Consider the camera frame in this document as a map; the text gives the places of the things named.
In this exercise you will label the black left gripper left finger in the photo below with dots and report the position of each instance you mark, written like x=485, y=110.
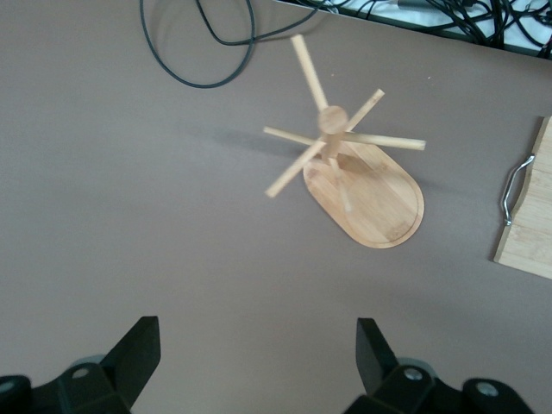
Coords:
x=125, y=366

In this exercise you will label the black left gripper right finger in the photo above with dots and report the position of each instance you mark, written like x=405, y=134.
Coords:
x=379, y=371

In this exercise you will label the wooden cup rack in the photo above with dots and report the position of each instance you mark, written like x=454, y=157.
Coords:
x=379, y=207

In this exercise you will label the bamboo cutting board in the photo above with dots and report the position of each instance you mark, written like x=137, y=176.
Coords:
x=535, y=224

